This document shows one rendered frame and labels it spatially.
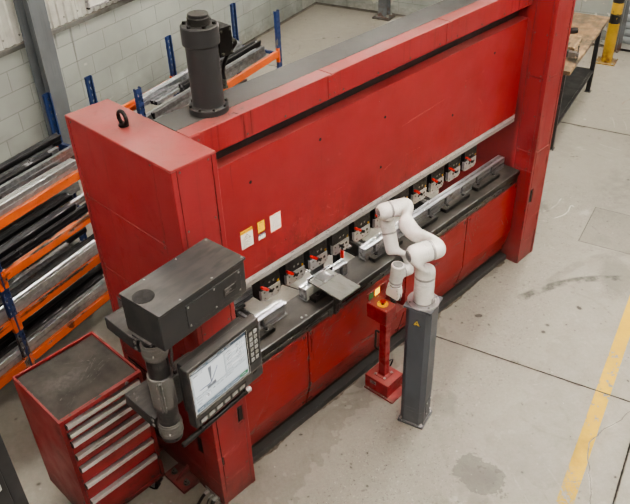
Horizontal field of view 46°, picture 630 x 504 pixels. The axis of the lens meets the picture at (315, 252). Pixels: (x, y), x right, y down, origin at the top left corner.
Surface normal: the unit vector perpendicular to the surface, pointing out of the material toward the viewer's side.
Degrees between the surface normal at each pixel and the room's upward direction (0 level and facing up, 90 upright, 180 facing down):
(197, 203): 90
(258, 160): 90
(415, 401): 90
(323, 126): 90
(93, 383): 0
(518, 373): 0
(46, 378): 0
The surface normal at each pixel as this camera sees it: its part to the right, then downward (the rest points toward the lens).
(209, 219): 0.72, 0.39
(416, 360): -0.50, 0.52
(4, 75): 0.87, 0.27
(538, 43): -0.70, 0.44
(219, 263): -0.02, -0.81
